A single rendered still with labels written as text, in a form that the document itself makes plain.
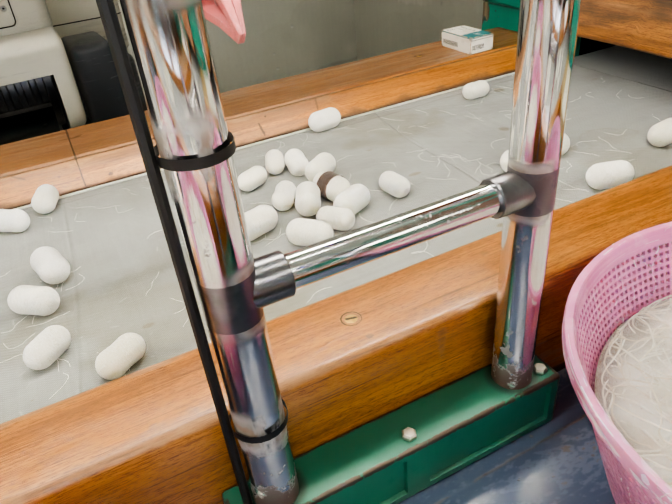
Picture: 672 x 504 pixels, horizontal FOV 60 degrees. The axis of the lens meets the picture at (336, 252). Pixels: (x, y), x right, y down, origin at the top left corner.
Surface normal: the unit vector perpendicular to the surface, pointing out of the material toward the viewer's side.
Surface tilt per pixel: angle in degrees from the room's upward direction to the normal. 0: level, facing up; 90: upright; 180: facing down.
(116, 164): 45
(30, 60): 98
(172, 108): 90
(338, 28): 89
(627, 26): 70
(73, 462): 0
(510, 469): 0
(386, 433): 0
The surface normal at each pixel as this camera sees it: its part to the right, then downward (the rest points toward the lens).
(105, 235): -0.09, -0.83
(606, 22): -0.85, -0.03
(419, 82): 0.26, -0.26
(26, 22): 0.52, 0.55
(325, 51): 0.47, 0.38
